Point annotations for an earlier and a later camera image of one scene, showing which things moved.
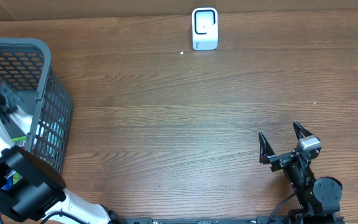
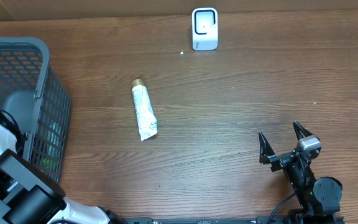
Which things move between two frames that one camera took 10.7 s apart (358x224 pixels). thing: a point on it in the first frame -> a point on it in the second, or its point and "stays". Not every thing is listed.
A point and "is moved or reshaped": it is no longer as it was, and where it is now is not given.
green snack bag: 19,138 is moved or reshaped
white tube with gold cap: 22,121 -> 146,119
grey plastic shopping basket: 27,73 stays
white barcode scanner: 204,28 stays
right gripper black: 279,160 stays
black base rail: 258,219 stays
